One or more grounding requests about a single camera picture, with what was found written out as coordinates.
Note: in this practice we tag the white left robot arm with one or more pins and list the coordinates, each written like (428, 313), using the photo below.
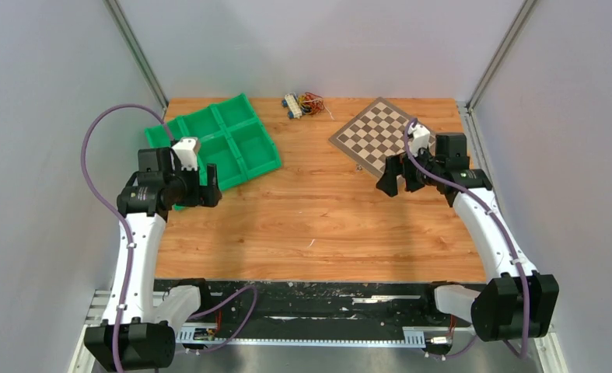
(134, 333)

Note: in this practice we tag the white blue toy brick car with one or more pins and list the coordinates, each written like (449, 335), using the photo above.
(291, 103)

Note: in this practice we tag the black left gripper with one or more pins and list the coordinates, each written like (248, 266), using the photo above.
(203, 196)

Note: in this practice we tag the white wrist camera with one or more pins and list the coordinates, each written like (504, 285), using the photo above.
(418, 137)
(186, 150)

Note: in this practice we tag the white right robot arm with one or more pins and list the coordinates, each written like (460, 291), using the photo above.
(518, 300)

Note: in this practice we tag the brown white chessboard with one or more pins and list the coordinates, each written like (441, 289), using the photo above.
(372, 135)

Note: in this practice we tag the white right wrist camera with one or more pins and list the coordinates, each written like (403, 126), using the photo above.
(418, 137)

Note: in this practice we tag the aluminium frame rail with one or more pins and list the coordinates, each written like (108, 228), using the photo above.
(336, 317)

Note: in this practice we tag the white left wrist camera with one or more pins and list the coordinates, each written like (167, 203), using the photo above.
(186, 150)

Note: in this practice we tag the green compartment tray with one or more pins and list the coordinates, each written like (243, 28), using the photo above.
(233, 138)

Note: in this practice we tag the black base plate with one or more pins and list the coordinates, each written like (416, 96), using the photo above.
(222, 292)

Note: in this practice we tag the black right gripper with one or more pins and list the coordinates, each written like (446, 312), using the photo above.
(395, 165)

